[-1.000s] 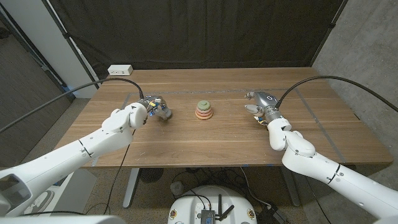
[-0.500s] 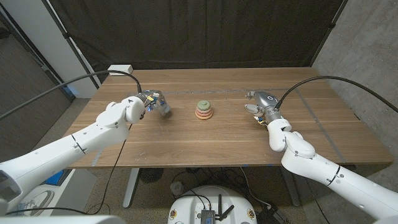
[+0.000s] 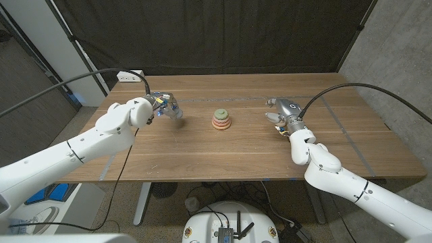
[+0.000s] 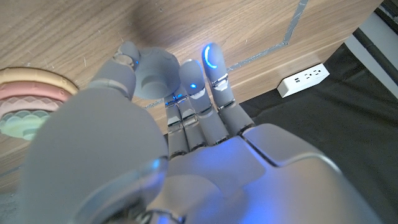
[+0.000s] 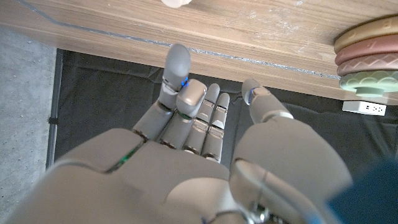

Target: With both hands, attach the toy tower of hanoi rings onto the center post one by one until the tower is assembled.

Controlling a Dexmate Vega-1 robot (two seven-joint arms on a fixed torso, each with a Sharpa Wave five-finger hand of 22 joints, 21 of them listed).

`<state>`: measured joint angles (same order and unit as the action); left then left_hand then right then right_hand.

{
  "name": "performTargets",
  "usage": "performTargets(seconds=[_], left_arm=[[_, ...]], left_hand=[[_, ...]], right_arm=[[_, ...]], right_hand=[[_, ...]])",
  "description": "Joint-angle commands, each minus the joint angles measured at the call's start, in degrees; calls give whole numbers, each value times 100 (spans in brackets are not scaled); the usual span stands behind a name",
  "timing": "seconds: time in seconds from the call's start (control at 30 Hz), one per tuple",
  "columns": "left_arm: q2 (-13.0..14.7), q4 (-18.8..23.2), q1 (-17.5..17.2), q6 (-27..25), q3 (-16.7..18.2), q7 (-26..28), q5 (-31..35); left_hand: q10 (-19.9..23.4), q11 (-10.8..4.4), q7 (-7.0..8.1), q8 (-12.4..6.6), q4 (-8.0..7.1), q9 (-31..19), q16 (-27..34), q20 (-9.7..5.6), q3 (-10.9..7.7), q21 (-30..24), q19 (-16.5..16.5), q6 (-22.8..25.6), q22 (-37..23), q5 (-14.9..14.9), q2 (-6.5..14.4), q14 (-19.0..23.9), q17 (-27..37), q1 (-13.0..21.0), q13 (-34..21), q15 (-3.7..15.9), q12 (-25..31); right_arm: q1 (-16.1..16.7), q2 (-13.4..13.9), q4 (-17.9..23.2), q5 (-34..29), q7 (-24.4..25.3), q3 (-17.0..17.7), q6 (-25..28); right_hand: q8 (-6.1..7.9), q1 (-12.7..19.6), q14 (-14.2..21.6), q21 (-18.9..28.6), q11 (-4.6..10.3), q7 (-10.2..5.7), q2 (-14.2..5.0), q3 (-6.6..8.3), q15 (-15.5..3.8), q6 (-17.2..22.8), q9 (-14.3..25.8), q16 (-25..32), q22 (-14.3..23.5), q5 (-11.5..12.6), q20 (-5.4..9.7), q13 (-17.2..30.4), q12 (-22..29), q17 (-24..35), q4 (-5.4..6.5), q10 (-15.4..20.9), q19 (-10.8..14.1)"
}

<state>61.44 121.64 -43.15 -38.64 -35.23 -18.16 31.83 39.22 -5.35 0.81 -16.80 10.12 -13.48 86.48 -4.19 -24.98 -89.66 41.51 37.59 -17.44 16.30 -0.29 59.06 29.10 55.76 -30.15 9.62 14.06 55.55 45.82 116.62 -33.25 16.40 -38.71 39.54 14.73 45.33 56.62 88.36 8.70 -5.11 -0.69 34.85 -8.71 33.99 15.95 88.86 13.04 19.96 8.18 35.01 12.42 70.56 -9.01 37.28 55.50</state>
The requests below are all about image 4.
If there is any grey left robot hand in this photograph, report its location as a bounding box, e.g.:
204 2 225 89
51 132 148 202
20 41 385 224

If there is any small grey-blue toy ring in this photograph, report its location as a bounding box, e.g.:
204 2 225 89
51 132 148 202
134 47 182 100

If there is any sage green toy ring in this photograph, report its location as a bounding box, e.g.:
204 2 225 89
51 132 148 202
0 110 51 141

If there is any coral red toy ring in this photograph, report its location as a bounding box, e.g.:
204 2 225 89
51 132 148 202
0 82 74 103

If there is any black backdrop curtain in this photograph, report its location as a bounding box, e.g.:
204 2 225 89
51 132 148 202
161 43 398 224

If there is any white power strip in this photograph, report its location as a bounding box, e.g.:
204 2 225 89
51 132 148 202
276 63 330 98

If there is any black backdrop stand pole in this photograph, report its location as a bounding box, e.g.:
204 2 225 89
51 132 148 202
353 27 398 85

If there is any large orange toy ring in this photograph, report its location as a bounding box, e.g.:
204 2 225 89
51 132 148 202
0 67 78 95

